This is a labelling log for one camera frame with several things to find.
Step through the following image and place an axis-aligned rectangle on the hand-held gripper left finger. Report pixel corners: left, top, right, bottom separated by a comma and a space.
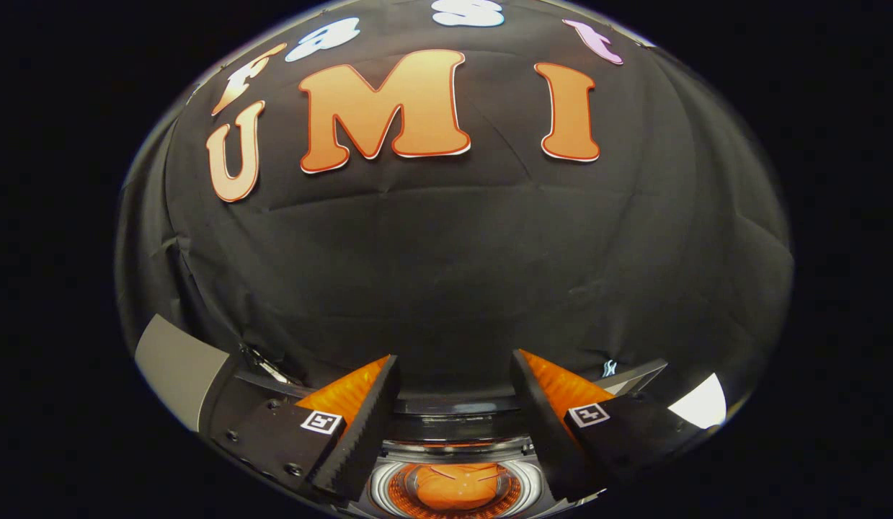
212, 353, 402, 505

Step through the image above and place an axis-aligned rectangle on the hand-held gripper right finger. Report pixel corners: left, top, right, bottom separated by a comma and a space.
510, 349, 714, 505

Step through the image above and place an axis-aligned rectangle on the grey washing machine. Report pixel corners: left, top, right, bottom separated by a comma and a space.
201, 353, 613, 519

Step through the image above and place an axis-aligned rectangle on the yellow polo shirt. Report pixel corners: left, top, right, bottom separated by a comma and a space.
415, 463, 505, 511

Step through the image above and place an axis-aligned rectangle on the white panel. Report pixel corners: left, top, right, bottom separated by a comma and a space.
668, 373, 727, 430

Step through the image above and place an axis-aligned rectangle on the black backdrop cloth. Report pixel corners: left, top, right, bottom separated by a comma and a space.
115, 0, 793, 433

